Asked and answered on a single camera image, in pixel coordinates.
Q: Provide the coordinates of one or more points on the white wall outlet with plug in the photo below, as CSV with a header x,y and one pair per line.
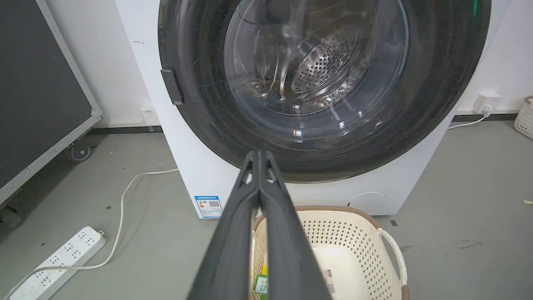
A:
x,y
149,116

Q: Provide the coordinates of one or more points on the cream perforated laundry basket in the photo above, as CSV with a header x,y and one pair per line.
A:
x,y
354,250

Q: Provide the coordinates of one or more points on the white power strip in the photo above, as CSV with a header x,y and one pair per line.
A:
x,y
120,208
58,264

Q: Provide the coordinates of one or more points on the green yellow label item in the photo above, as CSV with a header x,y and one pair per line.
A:
x,y
261,283

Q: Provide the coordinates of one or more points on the blue energy label sticker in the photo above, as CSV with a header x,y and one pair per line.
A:
x,y
208,207

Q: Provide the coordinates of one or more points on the black rolling board panel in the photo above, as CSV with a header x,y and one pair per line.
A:
x,y
33,83

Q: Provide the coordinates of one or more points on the grey caster wheel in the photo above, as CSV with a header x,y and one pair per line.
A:
x,y
80,151

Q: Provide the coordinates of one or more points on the white wall socket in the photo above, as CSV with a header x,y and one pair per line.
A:
x,y
485,102

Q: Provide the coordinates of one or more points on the round dark glass washer door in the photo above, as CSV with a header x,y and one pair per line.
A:
x,y
437,83

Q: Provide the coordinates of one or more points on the white front-load washing machine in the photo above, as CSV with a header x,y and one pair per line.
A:
x,y
200,166

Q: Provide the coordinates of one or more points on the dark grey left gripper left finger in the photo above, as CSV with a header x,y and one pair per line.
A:
x,y
227,250

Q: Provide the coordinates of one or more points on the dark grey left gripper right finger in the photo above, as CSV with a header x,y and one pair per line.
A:
x,y
287,254

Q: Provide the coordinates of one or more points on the white woven basket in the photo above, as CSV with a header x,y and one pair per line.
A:
x,y
525,118

